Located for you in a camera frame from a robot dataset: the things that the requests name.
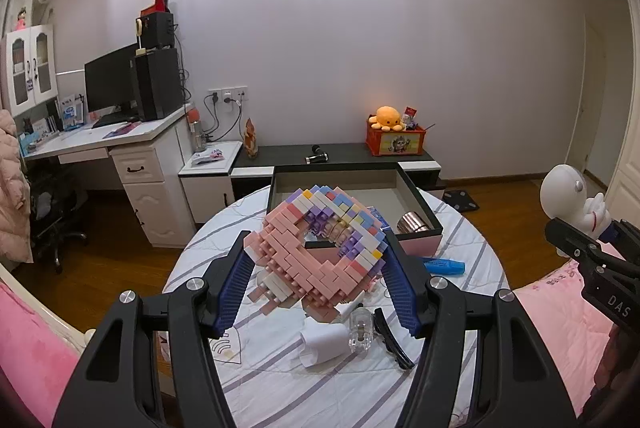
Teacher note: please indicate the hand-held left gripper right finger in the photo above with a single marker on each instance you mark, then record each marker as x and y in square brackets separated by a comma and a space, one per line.
[402, 288]

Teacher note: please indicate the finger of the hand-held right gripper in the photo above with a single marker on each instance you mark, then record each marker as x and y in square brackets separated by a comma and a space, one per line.
[617, 233]
[570, 240]

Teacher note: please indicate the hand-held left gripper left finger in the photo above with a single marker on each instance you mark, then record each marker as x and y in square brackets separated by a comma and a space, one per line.
[232, 288]

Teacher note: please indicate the blue highlighter pen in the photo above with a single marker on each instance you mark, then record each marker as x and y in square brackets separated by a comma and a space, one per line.
[445, 266]

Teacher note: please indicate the white toy figure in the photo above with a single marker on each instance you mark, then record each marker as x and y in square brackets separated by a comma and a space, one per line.
[565, 193]

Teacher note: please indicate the black hair clip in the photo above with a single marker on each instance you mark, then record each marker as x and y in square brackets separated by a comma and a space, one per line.
[392, 338]

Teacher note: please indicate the clear glass perfume bottle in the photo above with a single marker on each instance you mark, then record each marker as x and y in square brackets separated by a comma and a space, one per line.
[361, 333]

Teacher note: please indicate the rose gold metal cup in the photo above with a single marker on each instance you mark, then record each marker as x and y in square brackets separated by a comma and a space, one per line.
[415, 223]

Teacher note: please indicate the pink purple brick donut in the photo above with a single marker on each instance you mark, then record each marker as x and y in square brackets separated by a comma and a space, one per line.
[310, 258]

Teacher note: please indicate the white handheld device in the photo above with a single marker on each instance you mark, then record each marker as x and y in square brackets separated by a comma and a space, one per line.
[325, 343]

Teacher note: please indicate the pink box with black rim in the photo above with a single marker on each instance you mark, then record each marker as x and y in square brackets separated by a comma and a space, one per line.
[350, 178]

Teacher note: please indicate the person's right forearm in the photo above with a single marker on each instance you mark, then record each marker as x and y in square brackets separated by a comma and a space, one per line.
[620, 358]

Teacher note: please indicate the pink floral quilt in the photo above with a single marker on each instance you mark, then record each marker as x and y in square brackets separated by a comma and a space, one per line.
[555, 308]

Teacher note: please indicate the white nightstand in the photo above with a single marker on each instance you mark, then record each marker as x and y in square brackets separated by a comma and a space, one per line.
[205, 193]

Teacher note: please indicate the black bathroom scale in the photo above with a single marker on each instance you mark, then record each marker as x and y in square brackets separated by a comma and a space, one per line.
[460, 201]

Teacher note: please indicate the cream wardrobe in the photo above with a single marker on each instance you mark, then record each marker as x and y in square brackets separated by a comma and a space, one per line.
[627, 108]

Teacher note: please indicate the white door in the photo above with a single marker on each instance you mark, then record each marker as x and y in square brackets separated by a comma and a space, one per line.
[590, 108]

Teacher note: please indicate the white desk with drawers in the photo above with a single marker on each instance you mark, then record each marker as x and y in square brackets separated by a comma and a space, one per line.
[150, 188]

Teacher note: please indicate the pink snack packet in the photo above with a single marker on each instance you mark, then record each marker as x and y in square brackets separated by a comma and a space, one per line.
[207, 157]

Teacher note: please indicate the black white low cabinet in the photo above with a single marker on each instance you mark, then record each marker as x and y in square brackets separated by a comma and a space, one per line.
[350, 153]

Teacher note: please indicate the red printed storage crate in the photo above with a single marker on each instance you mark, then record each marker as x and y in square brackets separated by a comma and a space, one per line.
[395, 142]

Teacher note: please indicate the orange snack bag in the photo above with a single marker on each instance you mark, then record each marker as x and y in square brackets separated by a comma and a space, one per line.
[251, 140]

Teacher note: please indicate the black flashlight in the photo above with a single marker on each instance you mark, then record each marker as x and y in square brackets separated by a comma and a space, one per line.
[316, 155]

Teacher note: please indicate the steel thermos with red lid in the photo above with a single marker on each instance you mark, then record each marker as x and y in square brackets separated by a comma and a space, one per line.
[196, 133]

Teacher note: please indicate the orange octopus plush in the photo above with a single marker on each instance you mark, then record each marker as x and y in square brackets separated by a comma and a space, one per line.
[387, 118]

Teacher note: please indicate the pink notebook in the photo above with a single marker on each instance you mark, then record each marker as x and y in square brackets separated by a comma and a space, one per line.
[120, 130]

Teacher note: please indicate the black office chair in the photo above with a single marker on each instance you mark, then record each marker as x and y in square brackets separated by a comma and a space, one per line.
[55, 208]

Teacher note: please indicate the black keyboard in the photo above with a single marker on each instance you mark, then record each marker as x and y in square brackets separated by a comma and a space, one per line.
[112, 120]

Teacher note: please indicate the black computer tower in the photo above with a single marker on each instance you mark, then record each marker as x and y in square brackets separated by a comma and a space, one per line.
[157, 83]

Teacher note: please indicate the blue white box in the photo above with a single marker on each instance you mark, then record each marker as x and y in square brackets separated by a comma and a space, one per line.
[71, 110]

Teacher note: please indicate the pink padded jacket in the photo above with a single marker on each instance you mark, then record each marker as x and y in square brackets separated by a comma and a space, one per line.
[12, 188]

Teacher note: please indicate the black computer monitor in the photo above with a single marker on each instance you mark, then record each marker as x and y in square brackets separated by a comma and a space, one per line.
[107, 80]

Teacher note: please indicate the black speaker box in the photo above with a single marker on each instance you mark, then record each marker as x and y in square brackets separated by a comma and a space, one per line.
[157, 30]

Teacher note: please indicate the cream desk gadget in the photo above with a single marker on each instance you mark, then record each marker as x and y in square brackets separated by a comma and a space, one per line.
[139, 33]

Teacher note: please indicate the white glass door cabinet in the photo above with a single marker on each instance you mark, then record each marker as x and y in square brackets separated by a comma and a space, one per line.
[30, 68]

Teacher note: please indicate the small pink doll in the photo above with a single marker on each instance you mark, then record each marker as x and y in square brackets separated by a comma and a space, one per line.
[21, 20]

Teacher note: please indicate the white wall socket strip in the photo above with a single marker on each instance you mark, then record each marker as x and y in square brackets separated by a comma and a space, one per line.
[227, 95]

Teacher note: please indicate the pink cushioned bed frame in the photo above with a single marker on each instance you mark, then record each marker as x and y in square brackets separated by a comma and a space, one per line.
[30, 348]

